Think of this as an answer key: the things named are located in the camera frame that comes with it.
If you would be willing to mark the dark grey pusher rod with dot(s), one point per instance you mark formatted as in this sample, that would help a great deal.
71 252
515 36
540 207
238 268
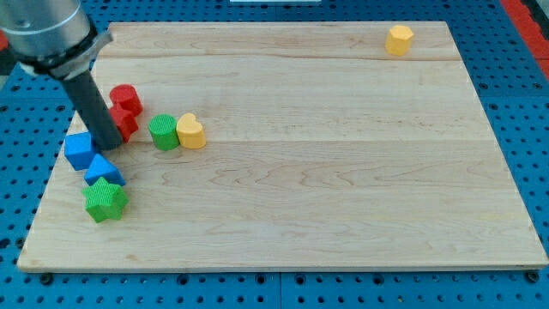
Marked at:
93 111

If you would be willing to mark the green circle block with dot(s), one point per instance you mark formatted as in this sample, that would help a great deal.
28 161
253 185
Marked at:
162 129

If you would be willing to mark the blue triangle block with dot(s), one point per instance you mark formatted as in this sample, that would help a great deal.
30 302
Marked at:
100 167

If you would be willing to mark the green star block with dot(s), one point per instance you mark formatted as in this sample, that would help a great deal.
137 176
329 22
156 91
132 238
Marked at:
104 200

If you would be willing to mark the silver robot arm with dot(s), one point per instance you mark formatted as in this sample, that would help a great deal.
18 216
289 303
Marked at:
51 37

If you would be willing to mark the yellow heart block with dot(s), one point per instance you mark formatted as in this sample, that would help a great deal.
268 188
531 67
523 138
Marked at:
190 132

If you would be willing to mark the blue cube block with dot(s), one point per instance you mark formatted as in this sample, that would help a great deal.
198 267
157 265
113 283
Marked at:
80 150

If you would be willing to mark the red cylinder block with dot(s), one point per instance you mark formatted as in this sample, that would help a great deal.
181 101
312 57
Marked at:
125 95

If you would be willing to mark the wooden board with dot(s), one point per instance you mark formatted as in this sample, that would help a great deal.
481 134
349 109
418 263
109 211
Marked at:
323 154

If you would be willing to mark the red block behind rod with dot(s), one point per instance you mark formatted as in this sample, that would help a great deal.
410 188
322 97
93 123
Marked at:
124 121

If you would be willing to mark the yellow hexagon block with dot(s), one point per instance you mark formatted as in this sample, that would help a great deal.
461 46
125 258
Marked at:
399 40

